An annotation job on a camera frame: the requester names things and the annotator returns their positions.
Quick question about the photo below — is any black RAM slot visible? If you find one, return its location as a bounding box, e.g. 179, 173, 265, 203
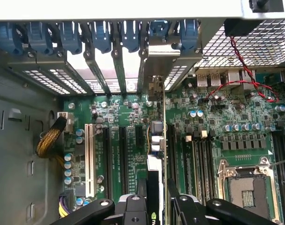
209, 131, 216, 200
193, 131, 200, 200
202, 131, 208, 200

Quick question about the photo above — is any long black expansion slot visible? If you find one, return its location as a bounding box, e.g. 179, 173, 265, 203
101, 126, 114, 201
168, 124, 179, 188
118, 126, 129, 195

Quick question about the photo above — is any CPU socket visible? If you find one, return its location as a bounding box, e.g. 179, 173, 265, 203
216, 158, 283, 225

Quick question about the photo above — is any white expansion slot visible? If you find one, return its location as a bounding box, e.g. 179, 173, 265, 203
84, 123, 96, 198

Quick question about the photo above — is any short black expansion slot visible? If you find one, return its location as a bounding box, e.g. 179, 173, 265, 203
135, 126, 145, 148

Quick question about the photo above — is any locking lever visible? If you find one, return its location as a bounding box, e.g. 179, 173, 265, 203
269, 158, 285, 167

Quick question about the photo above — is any green motherboard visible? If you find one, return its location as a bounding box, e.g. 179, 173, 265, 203
60, 70, 285, 225

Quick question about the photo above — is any open PC case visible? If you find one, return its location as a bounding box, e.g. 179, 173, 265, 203
0, 0, 285, 225

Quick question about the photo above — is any perforated metal slot cover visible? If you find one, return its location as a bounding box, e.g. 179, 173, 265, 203
164, 57, 203, 92
36, 56, 95, 96
7, 56, 71, 96

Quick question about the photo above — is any blue card retention clip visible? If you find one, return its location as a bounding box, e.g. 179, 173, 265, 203
92, 21, 112, 53
59, 22, 83, 54
121, 21, 140, 53
27, 22, 54, 56
179, 20, 199, 53
0, 22, 23, 56
149, 20, 169, 38

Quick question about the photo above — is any black block with knob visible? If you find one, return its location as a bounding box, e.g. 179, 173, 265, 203
249, 0, 285, 12

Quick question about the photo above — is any purple yellow wire bundle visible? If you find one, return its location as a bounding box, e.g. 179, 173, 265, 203
58, 189, 75, 218

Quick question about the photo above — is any yellow black braided wire bundle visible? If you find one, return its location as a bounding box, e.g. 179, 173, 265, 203
36, 111, 74, 169

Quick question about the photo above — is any red black twisted wire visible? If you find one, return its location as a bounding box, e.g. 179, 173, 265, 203
204, 35, 280, 104

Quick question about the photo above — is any black chassis switch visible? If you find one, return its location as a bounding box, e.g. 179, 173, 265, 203
224, 18, 262, 37

